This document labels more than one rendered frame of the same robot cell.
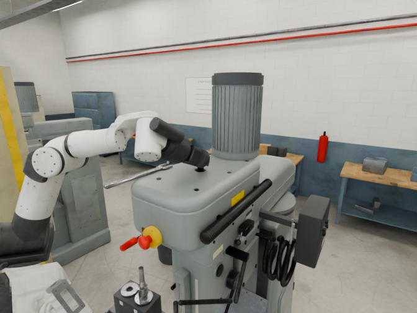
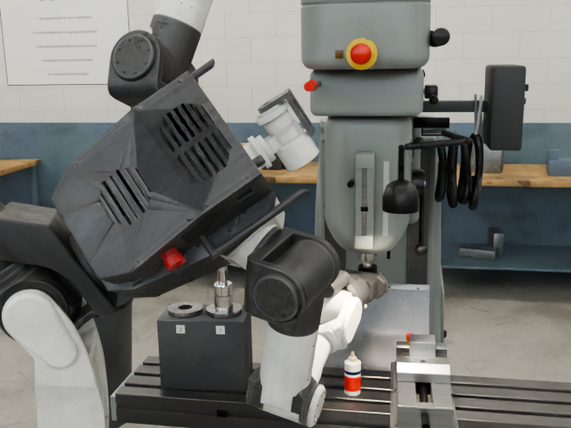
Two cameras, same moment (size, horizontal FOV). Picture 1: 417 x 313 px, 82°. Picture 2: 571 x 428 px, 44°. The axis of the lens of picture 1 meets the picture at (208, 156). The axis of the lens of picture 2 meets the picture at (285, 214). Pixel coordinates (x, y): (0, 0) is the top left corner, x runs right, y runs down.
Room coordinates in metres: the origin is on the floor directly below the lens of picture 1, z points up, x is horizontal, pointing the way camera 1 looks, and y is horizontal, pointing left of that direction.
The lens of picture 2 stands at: (-0.63, 0.85, 1.76)
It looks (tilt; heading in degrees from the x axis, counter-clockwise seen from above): 13 degrees down; 336
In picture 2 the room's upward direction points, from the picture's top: 1 degrees counter-clockwise
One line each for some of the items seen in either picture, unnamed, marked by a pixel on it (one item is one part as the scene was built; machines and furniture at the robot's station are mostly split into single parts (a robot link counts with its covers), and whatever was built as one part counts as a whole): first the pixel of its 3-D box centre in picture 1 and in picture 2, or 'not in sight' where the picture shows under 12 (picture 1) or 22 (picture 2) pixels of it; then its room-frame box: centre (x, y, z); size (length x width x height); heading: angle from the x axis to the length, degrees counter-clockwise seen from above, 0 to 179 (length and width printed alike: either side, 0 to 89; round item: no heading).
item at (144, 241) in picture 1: (145, 241); (360, 53); (0.56, 0.17, 1.76); 0.04 x 0.03 x 0.04; 56
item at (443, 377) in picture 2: not in sight; (422, 368); (0.64, -0.05, 1.03); 0.12 x 0.06 x 0.04; 58
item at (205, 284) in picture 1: (201, 271); (369, 180); (0.77, 0.02, 1.47); 0.21 x 0.19 x 0.32; 56
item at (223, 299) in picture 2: (143, 292); (223, 297); (0.96, 0.33, 1.17); 0.05 x 0.05 x 0.06
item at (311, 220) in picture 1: (314, 229); (505, 105); (0.83, -0.42, 1.62); 0.20 x 0.09 x 0.21; 146
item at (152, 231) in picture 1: (152, 236); (361, 53); (0.58, 0.16, 1.76); 0.06 x 0.02 x 0.06; 56
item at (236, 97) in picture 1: (236, 115); not in sight; (0.97, -0.11, 2.05); 0.20 x 0.20 x 0.32
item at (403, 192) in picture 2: not in sight; (400, 194); (0.53, 0.09, 1.48); 0.07 x 0.07 x 0.06
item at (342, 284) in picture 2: not in sight; (332, 299); (0.64, 0.19, 1.24); 0.11 x 0.11 x 0.11; 41
